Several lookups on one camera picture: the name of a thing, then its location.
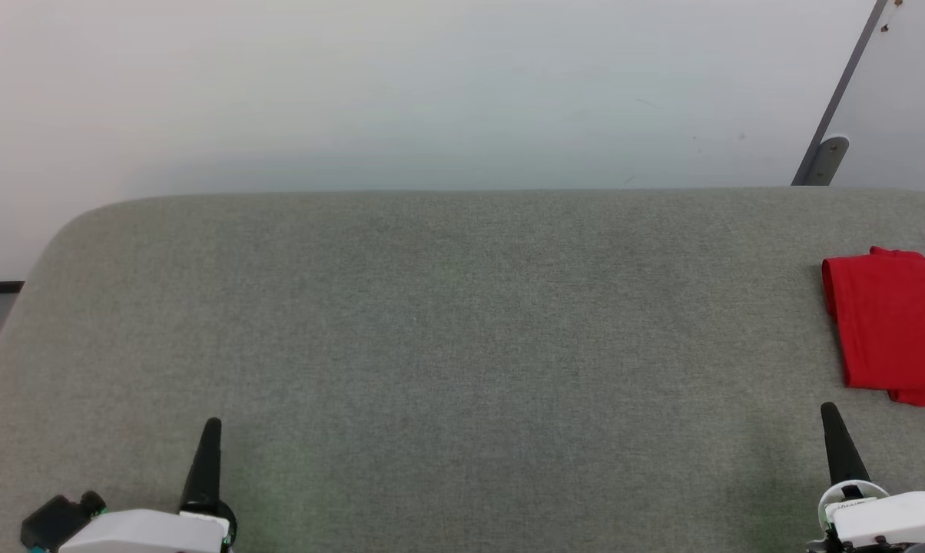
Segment rounded post foot bracket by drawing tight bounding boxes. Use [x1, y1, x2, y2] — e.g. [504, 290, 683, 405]
[804, 135, 850, 187]

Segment red and white T-shirt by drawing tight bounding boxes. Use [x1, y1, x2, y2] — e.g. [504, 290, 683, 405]
[821, 246, 925, 409]

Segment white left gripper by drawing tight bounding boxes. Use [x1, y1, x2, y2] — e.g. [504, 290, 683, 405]
[58, 417, 239, 553]

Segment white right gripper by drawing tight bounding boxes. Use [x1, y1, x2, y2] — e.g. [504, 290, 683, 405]
[807, 402, 925, 553]

